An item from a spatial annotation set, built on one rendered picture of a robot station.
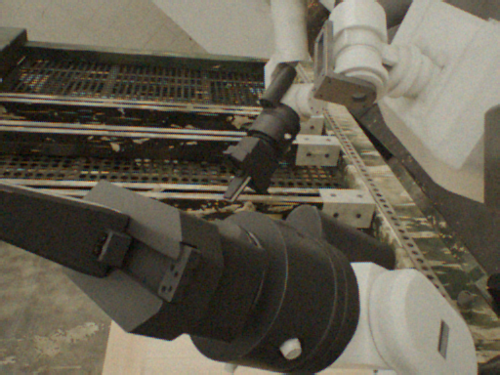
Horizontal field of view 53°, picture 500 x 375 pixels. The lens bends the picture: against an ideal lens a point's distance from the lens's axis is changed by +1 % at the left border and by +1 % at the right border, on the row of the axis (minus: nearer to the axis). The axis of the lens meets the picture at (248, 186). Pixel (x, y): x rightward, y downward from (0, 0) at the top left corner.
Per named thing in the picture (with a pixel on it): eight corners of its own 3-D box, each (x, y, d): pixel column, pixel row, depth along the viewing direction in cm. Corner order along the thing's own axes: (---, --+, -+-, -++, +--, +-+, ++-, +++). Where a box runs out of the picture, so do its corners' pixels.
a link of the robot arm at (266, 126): (246, 190, 104) (274, 146, 108) (279, 197, 97) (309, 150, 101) (211, 151, 96) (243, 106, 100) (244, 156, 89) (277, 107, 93)
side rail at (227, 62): (286, 88, 223) (289, 63, 218) (25, 71, 208) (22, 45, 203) (283, 82, 230) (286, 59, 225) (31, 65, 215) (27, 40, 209)
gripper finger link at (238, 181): (223, 198, 96) (239, 174, 98) (233, 201, 93) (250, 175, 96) (218, 193, 95) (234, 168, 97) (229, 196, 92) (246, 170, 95)
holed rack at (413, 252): (479, 345, 84) (479, 343, 84) (462, 345, 84) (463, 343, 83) (296, 59, 225) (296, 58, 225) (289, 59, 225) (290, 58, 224)
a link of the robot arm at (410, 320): (278, 339, 35) (378, 427, 41) (392, 336, 29) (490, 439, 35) (305, 264, 39) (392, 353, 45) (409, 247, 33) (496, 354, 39)
